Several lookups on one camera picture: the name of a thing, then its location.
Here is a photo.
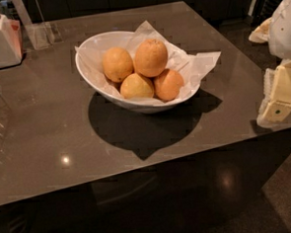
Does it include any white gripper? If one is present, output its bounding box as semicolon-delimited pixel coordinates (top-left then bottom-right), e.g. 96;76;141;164
249;0;291;128

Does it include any front yellow orange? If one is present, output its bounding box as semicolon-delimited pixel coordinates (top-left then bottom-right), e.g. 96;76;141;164
120;73;155;99

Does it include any white ceramic bowl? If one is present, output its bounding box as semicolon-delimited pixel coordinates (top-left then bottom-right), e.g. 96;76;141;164
73;26;202;118

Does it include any white paper liner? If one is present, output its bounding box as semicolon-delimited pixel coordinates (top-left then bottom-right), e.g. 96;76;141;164
73;16;225;112

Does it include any clear acrylic sign holder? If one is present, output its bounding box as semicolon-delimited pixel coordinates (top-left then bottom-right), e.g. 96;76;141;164
12;0;63;50

